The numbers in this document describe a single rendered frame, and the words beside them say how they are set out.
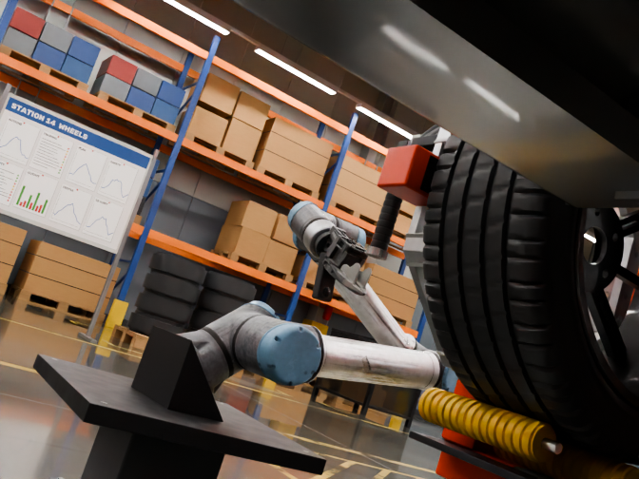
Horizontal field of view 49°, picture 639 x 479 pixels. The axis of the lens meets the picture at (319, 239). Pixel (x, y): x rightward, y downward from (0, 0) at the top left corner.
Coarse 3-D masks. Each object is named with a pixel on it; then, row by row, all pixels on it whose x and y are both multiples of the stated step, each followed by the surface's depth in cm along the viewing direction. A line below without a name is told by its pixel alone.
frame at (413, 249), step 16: (416, 208) 119; (624, 208) 140; (416, 224) 117; (416, 240) 116; (624, 240) 143; (416, 256) 115; (624, 256) 142; (416, 272) 118; (416, 288) 120; (608, 288) 144; (624, 288) 140; (624, 304) 141; (592, 320) 143
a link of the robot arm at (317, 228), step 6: (318, 222) 174; (324, 222) 174; (330, 222) 175; (306, 228) 174; (312, 228) 173; (318, 228) 172; (324, 228) 171; (330, 228) 172; (306, 234) 174; (312, 234) 172; (318, 234) 171; (306, 240) 173; (312, 240) 172; (306, 246) 175; (312, 246) 172; (312, 252) 173; (318, 258) 175
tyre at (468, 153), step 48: (432, 192) 108; (480, 192) 99; (528, 192) 92; (432, 240) 106; (480, 240) 98; (528, 240) 91; (432, 288) 107; (480, 288) 98; (528, 288) 91; (480, 336) 101; (528, 336) 93; (576, 336) 94; (480, 384) 108; (528, 384) 98; (576, 384) 94; (576, 432) 98; (624, 432) 100
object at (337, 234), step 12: (336, 228) 170; (324, 240) 171; (336, 240) 165; (348, 240) 164; (336, 252) 166; (348, 252) 162; (360, 252) 164; (324, 264) 166; (336, 264) 164; (348, 264) 165; (360, 264) 165
